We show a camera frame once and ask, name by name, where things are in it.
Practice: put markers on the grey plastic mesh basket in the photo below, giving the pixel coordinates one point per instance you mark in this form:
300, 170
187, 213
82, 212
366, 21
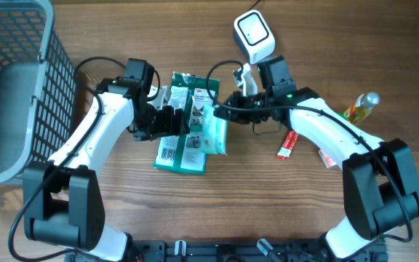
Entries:
37, 87

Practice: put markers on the green 3M gloves package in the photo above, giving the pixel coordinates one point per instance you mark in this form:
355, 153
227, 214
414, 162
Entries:
183, 153

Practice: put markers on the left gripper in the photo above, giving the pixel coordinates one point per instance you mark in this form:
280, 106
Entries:
166, 127

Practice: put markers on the white barcode scanner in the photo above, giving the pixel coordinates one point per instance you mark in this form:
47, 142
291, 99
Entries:
253, 36

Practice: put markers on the pink Kleenex tissue pack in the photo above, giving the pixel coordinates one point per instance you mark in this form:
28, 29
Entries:
327, 160

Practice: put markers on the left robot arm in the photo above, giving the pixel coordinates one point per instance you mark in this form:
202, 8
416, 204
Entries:
62, 201

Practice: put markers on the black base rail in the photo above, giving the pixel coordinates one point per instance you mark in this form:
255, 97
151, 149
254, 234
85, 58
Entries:
289, 251

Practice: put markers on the yellow oil bottle silver cap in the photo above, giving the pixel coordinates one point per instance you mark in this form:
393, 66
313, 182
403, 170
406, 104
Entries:
362, 108

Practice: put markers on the teal toothbrush package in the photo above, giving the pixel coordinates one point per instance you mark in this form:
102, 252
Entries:
214, 132

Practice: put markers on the red white tube package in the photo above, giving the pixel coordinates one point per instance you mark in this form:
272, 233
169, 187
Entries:
288, 145

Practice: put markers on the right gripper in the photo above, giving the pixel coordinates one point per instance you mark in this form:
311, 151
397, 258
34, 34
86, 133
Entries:
237, 116

